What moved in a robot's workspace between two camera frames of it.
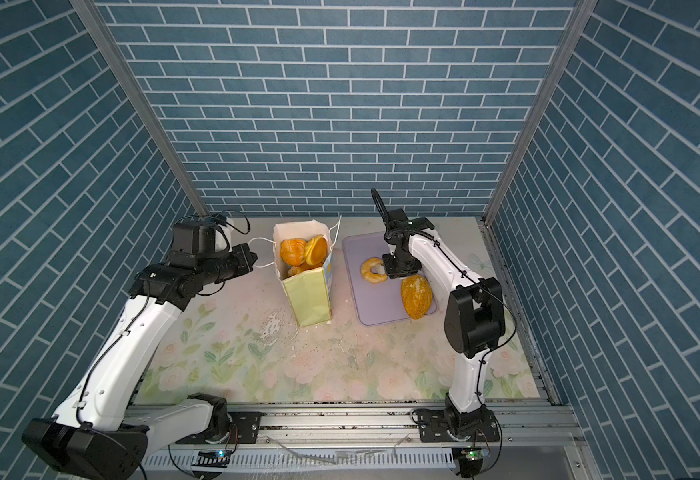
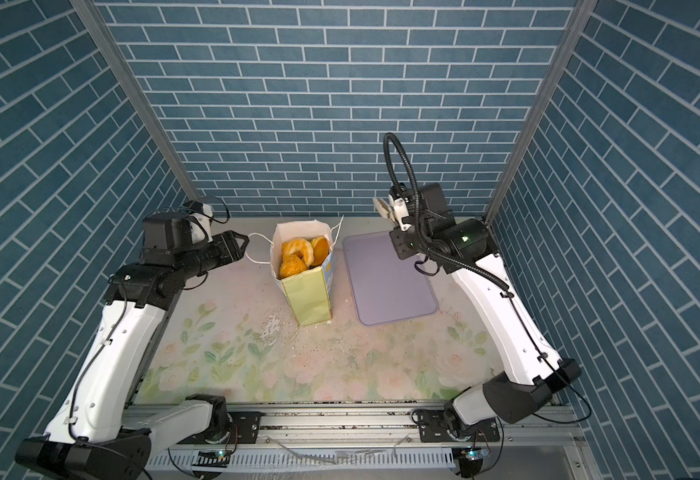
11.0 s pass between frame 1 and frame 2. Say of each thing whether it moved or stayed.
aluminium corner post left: stayed
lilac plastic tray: stayed
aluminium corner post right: stayed
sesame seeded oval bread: moved
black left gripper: moved
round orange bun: stayed
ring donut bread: moved
